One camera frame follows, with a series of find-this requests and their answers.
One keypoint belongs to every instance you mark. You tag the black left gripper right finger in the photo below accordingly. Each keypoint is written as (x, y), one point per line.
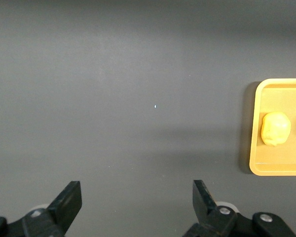
(212, 222)

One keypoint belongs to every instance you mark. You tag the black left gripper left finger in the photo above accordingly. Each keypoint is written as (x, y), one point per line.
(59, 212)

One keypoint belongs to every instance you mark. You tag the yellow potato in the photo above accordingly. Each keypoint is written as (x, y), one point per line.
(276, 128)

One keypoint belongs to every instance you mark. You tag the yellow plastic tray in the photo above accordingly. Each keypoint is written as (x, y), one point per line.
(273, 160)

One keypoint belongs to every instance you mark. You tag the dark grey table mat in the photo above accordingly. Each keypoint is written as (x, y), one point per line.
(113, 86)

